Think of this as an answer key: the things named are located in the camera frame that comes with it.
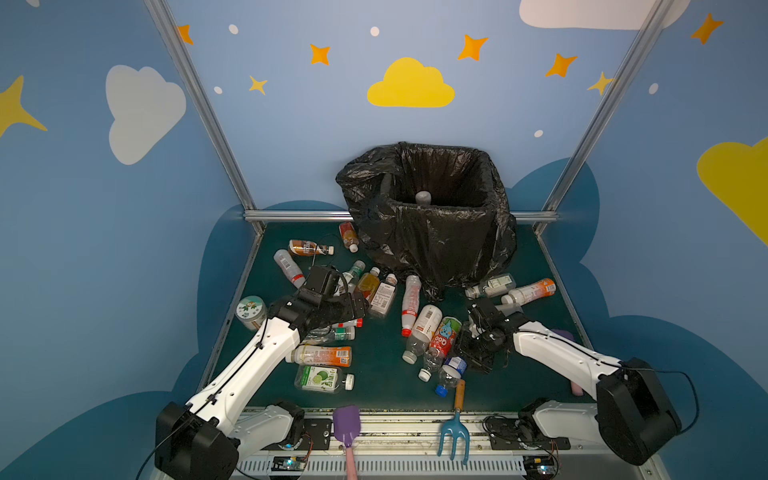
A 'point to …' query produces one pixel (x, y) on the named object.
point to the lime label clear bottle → (321, 379)
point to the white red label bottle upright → (411, 304)
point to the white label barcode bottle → (425, 321)
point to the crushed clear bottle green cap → (329, 334)
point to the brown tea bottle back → (350, 237)
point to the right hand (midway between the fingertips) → (454, 356)
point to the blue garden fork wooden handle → (456, 427)
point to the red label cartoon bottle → (446, 335)
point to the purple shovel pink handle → (346, 429)
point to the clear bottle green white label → (494, 286)
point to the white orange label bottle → (540, 289)
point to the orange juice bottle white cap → (308, 355)
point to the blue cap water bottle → (450, 375)
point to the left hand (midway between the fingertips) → (357, 308)
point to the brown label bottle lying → (298, 247)
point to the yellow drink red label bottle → (369, 282)
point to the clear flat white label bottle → (383, 296)
